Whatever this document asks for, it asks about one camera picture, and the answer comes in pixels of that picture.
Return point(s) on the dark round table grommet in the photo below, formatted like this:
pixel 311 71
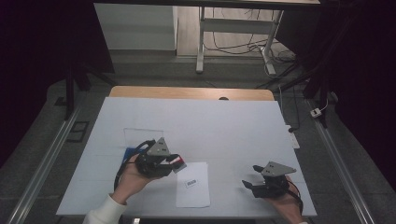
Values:
pixel 223 98

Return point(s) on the person's left hand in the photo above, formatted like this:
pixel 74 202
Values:
pixel 130 183

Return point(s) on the dark curtain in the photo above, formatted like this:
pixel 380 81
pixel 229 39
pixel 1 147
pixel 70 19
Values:
pixel 370 77
pixel 37 62

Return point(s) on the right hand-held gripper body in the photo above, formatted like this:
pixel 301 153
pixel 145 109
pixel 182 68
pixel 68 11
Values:
pixel 271 186

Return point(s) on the person's right hand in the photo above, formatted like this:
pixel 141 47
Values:
pixel 285 207

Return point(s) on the black floor outlet frame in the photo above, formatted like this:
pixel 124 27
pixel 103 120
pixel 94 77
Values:
pixel 70 132

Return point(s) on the white cabinet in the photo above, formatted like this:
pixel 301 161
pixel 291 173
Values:
pixel 137 28

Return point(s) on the large white table cover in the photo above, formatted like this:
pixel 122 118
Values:
pixel 202 130

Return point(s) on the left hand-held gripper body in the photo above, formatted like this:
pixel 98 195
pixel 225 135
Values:
pixel 154 165

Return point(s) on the small white paper sheet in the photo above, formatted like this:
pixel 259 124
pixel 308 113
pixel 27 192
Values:
pixel 194 197

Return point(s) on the white metal frame stand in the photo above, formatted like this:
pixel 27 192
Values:
pixel 249 48

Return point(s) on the white desk with metal legs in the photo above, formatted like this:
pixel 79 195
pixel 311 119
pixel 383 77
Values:
pixel 236 26

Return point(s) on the blue case with clear lid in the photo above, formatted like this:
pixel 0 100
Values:
pixel 143 137

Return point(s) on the aluminium floor rail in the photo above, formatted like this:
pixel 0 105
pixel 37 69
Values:
pixel 339 168
pixel 40 168

